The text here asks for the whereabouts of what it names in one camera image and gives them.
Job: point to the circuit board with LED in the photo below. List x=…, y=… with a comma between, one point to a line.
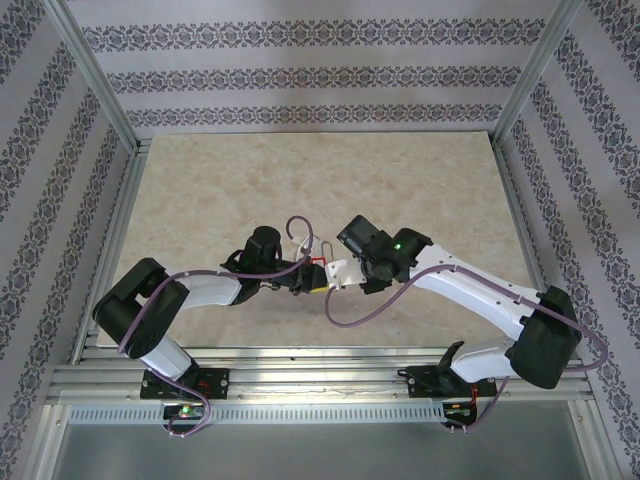
x=186, y=411
x=457, y=410

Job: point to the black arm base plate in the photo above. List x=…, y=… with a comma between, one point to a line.
x=420, y=382
x=217, y=382

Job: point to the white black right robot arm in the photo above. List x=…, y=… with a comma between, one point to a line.
x=480, y=300

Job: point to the grey metal sheet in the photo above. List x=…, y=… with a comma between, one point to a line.
x=325, y=455

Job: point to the aluminium side rail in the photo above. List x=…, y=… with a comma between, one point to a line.
x=119, y=200
x=520, y=200

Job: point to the aluminium base rail bed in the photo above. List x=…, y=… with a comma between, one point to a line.
x=320, y=385

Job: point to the aluminium frame post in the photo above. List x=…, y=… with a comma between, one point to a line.
x=97, y=80
x=535, y=75

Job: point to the red padlock with steel shackle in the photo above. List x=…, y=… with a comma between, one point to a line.
x=318, y=260

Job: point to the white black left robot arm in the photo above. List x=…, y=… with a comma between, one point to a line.
x=210, y=295

